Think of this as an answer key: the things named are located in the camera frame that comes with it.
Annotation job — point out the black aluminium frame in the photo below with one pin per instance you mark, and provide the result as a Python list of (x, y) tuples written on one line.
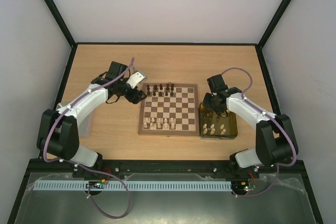
[(37, 165)]

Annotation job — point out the clear plastic sheet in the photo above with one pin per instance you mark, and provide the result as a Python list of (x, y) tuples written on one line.
[(268, 200)]

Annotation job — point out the wooden chess board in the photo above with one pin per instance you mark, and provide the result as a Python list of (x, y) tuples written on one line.
[(170, 109)]

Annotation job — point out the silver metal tray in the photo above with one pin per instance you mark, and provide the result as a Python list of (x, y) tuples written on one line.
[(85, 124)]

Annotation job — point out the yellow tin tray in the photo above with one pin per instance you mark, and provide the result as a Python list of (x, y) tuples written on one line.
[(212, 125)]

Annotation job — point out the grey slotted cable duct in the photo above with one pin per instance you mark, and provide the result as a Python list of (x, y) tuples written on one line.
[(77, 185)]

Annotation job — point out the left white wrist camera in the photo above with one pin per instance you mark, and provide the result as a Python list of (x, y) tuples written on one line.
[(136, 78)]

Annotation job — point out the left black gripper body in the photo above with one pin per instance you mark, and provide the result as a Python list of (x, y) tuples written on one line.
[(133, 98)]

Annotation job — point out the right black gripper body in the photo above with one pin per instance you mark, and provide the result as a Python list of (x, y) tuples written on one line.
[(210, 102)]

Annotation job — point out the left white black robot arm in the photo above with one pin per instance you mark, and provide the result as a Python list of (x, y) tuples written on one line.
[(58, 137)]

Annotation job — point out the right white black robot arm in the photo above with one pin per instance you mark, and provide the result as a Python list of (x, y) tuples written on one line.
[(275, 142)]

